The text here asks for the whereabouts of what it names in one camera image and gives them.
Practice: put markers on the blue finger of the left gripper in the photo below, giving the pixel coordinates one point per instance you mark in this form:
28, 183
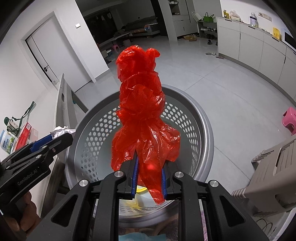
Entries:
40, 143
53, 148

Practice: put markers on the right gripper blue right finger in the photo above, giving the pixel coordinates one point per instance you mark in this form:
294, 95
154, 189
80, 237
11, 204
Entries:
206, 210

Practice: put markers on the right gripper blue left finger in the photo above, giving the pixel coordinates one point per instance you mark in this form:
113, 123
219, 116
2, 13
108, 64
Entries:
90, 211

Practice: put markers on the white paper ball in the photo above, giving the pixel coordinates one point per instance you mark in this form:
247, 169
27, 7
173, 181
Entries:
59, 131

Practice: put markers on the red toothpaste box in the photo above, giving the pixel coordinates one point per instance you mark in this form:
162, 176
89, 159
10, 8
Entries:
28, 134

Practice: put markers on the red plastic bag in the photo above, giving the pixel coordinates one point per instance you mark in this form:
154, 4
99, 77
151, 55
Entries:
143, 120

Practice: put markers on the person's left hand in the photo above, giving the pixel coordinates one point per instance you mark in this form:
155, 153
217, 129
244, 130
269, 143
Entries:
29, 220

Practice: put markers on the milk powder can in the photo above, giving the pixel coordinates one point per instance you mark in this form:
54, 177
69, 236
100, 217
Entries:
7, 141

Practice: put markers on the grey perforated laundry basket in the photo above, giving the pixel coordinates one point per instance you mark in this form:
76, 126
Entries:
89, 157

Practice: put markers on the beige plastic stool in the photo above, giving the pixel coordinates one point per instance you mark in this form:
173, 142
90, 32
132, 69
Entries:
272, 187

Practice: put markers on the white door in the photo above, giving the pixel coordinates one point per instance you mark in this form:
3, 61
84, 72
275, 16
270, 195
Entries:
55, 56

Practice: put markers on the far pink stool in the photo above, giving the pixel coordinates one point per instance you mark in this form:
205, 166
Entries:
116, 49

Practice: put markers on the pink plastic stool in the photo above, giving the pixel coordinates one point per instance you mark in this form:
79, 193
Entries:
289, 120

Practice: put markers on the dark sofa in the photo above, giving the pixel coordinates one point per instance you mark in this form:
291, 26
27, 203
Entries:
143, 27

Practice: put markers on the cardboard box on floor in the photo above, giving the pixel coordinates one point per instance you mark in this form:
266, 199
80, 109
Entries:
190, 38

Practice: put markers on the white low cabinet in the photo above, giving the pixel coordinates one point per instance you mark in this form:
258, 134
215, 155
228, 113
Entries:
258, 51

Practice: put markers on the shoe rack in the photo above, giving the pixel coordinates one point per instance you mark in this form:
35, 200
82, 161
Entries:
207, 30

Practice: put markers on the white microwave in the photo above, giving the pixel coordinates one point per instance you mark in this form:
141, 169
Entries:
289, 40

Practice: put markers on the small yellow box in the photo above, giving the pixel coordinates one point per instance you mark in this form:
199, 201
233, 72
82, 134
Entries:
276, 33

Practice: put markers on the green tote bag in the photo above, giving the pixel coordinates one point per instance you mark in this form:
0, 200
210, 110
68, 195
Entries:
208, 18

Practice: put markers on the white bottle on counter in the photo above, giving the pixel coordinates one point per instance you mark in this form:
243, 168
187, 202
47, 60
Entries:
253, 20

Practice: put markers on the green strapped water bottle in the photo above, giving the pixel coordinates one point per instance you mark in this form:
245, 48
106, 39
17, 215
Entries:
13, 125

